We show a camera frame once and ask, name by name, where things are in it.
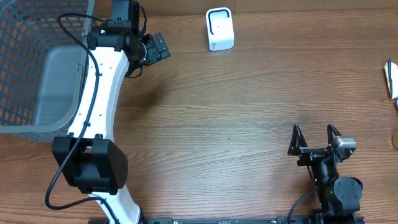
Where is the purple red sachet pack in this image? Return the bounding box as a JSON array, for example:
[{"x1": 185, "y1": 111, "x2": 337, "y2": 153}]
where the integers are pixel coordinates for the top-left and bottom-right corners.
[{"x1": 394, "y1": 98, "x2": 398, "y2": 110}]

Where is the white gold-capped cream tube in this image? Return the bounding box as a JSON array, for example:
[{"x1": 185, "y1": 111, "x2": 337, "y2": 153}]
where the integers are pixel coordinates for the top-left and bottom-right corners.
[{"x1": 392, "y1": 133, "x2": 398, "y2": 149}]

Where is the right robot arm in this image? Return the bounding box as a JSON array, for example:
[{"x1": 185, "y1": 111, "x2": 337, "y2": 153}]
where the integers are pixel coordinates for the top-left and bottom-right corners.
[{"x1": 283, "y1": 123, "x2": 365, "y2": 224}]

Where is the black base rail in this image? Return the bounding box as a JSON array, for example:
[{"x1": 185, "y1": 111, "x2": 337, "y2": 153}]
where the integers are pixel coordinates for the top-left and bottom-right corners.
[{"x1": 88, "y1": 216, "x2": 366, "y2": 224}]

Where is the white barcode scanner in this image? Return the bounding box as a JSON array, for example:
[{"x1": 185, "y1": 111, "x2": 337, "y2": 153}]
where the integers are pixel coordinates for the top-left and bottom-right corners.
[{"x1": 205, "y1": 7, "x2": 234, "y2": 52}]

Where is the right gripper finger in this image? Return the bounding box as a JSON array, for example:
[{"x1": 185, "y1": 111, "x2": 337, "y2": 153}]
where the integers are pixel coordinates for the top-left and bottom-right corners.
[
  {"x1": 327, "y1": 123, "x2": 341, "y2": 145},
  {"x1": 287, "y1": 124, "x2": 308, "y2": 156}
]

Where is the beige snack bag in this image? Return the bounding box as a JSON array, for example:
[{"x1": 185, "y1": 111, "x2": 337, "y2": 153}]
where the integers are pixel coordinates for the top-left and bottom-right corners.
[{"x1": 384, "y1": 59, "x2": 397, "y2": 100}]

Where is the grey plastic mesh basket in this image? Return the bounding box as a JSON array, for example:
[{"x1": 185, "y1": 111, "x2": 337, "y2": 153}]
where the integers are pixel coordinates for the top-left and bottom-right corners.
[{"x1": 1, "y1": 0, "x2": 95, "y2": 142}]

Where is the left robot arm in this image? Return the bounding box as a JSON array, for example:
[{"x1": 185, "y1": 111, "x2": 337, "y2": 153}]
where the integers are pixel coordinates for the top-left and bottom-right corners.
[{"x1": 45, "y1": 17, "x2": 170, "y2": 223}]

